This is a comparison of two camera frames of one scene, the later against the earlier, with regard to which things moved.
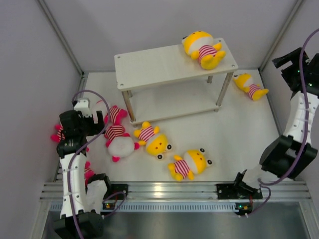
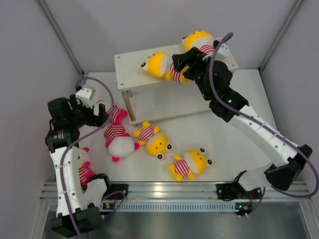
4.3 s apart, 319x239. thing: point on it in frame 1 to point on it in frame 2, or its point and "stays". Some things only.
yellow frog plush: [201, 46] stays
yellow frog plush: [156, 144] stays
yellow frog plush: [194, 162] stays
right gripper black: [294, 57] to [180, 61]
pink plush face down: [119, 143] stays
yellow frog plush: [253, 90] to [156, 64]
